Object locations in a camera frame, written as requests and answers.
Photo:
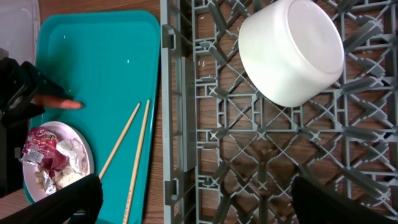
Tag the grey dishwasher rack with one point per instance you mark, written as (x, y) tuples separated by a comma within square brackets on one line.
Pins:
[(231, 155)]

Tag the teal serving tray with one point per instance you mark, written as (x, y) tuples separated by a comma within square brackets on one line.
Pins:
[(108, 61)]

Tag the white bowl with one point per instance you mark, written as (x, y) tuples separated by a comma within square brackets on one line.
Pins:
[(291, 51)]

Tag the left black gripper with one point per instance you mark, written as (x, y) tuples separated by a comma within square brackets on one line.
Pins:
[(20, 83)]

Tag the white plate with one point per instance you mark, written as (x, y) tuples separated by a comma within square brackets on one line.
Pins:
[(63, 131)]

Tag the red snack wrapper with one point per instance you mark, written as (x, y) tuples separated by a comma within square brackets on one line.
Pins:
[(40, 148)]

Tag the orange carrot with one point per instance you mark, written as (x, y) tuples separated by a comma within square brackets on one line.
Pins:
[(56, 102)]

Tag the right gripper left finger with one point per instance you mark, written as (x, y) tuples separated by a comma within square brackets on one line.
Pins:
[(79, 202)]

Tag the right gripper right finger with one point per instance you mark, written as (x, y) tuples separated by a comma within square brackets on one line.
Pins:
[(315, 203)]

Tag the clear plastic storage bin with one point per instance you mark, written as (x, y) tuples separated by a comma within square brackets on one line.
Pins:
[(20, 25)]

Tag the wooden chopstick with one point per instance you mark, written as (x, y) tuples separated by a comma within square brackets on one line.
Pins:
[(119, 141), (136, 165)]

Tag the white tissue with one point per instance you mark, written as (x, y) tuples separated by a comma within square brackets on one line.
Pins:
[(73, 150)]

